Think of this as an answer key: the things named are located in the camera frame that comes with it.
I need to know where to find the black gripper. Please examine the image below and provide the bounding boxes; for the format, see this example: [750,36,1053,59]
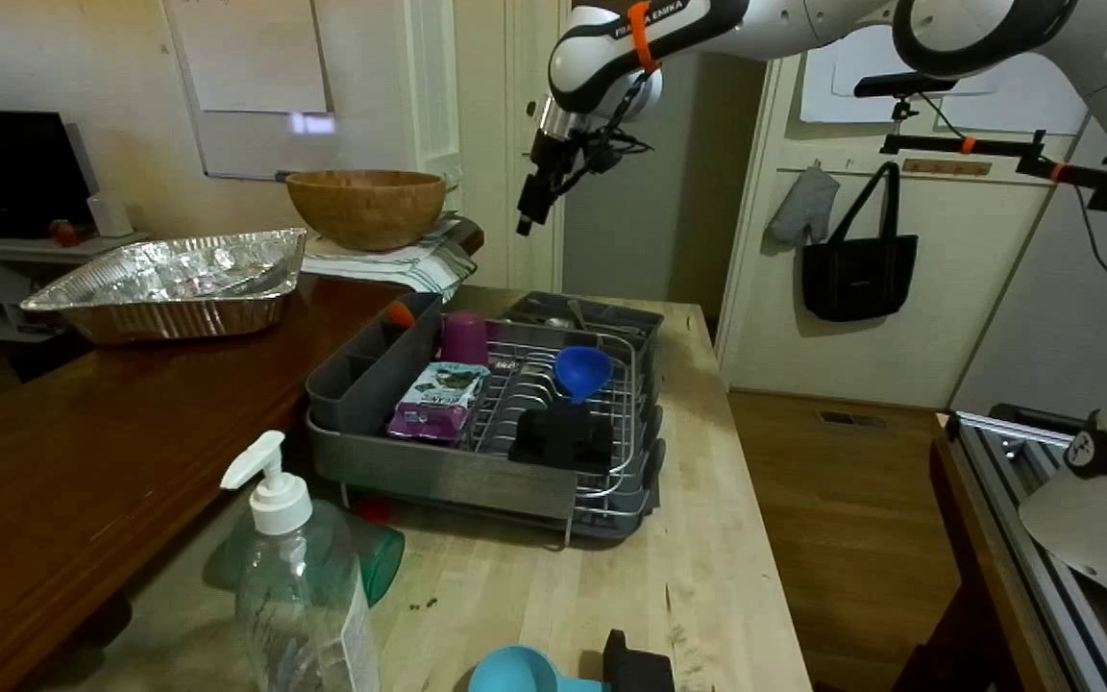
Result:
[518,110,646,235]

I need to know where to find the orange plastic spoon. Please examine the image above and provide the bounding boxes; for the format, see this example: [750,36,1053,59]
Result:
[384,300,416,330]

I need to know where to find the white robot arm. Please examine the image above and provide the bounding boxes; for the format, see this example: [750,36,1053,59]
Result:
[518,0,1107,588]

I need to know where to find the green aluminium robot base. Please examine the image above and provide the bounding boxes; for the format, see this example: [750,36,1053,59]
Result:
[949,410,1107,692]

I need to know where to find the green striped dish towel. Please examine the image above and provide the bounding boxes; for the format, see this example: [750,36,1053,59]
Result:
[302,217,484,300]

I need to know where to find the purple plastic cup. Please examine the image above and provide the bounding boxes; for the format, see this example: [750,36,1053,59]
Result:
[441,317,490,365]

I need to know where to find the wooden bowl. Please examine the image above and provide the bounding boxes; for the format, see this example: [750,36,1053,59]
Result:
[285,169,445,255]

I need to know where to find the blue funnel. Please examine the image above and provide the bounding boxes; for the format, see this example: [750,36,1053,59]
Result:
[554,348,615,403]

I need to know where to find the grey dish drying rack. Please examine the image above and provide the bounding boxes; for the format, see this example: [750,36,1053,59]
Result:
[309,292,665,547]

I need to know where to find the grey oven mitt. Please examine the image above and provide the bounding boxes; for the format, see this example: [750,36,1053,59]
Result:
[769,167,839,250]

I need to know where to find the black tote bag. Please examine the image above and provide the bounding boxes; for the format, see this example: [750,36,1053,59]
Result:
[800,162,919,323]

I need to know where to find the aluminium foil tray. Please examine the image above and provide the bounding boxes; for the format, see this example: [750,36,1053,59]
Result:
[24,226,309,348]

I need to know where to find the blue round object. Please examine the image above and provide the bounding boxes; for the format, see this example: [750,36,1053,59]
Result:
[469,646,604,692]

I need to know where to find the black small block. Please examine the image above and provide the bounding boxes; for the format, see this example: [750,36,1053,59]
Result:
[604,632,674,692]

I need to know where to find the clear soap pump bottle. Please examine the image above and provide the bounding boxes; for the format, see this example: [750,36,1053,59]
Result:
[220,431,381,692]

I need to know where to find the black monitor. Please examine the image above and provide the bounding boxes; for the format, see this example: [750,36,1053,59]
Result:
[0,110,91,239]

